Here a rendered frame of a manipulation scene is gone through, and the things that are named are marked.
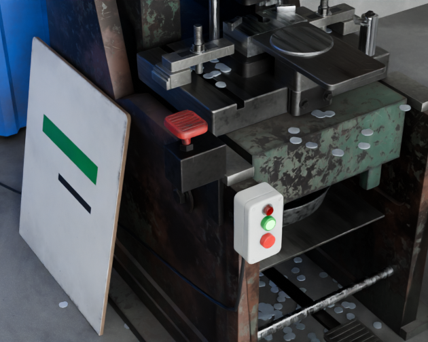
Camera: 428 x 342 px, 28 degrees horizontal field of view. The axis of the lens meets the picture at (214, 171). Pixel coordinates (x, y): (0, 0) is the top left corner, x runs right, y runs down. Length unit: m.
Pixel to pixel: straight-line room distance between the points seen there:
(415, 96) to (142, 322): 0.86
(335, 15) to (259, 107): 0.33
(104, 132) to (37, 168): 0.42
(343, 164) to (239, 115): 0.26
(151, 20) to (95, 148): 0.34
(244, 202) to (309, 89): 0.31
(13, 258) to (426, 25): 2.09
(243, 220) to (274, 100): 0.29
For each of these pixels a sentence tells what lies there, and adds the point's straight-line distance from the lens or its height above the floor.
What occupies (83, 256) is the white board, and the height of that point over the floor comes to 0.16.
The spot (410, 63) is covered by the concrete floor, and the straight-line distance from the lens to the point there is 3.41.
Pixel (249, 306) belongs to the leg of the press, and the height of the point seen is 0.33.
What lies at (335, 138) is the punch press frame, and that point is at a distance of 1.71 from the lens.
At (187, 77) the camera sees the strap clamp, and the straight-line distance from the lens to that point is 1.70.
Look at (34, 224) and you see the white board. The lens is 2.38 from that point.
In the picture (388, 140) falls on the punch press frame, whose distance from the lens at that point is 1.83.
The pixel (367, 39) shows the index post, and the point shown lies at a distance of 1.80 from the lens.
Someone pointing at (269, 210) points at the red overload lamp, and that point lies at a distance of 1.50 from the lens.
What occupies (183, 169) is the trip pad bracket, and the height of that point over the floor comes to 0.68.
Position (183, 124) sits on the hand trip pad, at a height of 0.76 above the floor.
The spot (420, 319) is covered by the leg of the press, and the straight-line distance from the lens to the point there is 2.18.
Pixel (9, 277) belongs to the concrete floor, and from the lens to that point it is 2.36.
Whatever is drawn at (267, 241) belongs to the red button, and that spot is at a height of 0.54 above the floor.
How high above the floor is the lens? 1.51
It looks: 34 degrees down
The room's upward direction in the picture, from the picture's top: 1 degrees counter-clockwise
